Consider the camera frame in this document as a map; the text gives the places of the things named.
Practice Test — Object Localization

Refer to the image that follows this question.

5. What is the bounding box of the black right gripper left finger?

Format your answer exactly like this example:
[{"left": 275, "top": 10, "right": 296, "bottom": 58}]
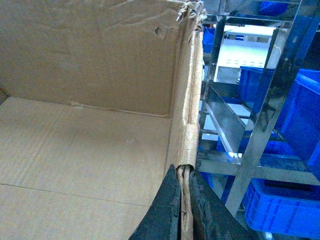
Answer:
[{"left": 129, "top": 164, "right": 181, "bottom": 240}]

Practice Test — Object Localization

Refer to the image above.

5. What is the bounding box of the brown cardboard box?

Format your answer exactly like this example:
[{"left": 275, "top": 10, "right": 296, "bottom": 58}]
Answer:
[{"left": 0, "top": 0, "right": 206, "bottom": 240}]

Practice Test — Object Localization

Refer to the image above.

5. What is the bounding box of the blue plastic bin middle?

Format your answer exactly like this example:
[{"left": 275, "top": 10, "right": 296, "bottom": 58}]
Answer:
[{"left": 242, "top": 178, "right": 320, "bottom": 240}]

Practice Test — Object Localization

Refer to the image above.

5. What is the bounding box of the blue plastic bin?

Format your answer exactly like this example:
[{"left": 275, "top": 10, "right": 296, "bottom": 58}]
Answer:
[
  {"left": 238, "top": 66, "right": 320, "bottom": 178},
  {"left": 242, "top": 178, "right": 320, "bottom": 240}
]

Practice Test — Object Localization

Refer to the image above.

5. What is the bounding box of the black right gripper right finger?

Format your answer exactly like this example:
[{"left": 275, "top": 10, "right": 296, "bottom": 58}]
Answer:
[{"left": 189, "top": 171, "right": 254, "bottom": 240}]

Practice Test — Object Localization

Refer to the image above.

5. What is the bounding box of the stainless steel shelf rack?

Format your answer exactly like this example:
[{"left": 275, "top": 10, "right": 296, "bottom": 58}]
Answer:
[{"left": 196, "top": 0, "right": 320, "bottom": 216}]

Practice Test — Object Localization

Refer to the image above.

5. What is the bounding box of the blue plastic bin upper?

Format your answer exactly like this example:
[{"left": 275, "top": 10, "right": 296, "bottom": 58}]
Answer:
[{"left": 238, "top": 66, "right": 320, "bottom": 178}]

